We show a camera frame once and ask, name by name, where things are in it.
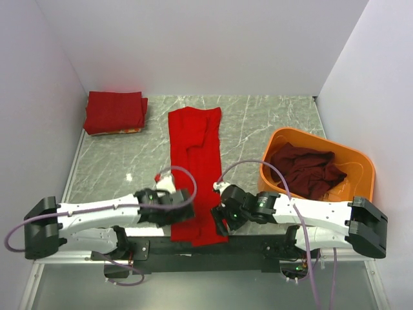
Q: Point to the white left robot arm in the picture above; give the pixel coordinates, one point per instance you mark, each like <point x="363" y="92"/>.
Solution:
<point x="100" y="226"/>

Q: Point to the aluminium frame rail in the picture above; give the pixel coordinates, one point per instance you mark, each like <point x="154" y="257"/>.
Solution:
<point x="345" y="255"/>

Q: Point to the maroon crumpled shirt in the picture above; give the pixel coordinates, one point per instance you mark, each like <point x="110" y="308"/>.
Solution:
<point x="308" y="173"/>

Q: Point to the folded patterned orange shirt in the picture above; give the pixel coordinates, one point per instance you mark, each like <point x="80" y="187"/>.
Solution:
<point x="123" y="131"/>

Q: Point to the bright red t-shirt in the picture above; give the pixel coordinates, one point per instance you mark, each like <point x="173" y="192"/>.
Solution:
<point x="195" y="146"/>

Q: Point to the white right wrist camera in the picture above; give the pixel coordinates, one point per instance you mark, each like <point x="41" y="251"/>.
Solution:
<point x="219" y="187"/>

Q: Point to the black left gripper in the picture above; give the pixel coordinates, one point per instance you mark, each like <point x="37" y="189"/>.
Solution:
<point x="188" y="214"/>

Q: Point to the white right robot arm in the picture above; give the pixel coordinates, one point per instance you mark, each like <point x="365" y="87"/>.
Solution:
<point x="356" y="224"/>

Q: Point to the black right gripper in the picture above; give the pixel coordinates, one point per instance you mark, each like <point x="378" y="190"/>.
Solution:
<point x="221" y="212"/>

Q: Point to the folded dark red shirt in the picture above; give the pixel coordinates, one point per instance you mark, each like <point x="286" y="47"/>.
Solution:
<point x="110" y="111"/>

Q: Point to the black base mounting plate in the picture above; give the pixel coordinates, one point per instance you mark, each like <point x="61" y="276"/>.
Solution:
<point x="158" y="254"/>

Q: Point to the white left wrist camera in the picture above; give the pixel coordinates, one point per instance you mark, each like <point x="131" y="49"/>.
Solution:
<point x="165" y="182"/>

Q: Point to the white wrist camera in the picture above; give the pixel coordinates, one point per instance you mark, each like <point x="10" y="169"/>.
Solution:
<point x="219" y="187"/>
<point x="165" y="182"/>

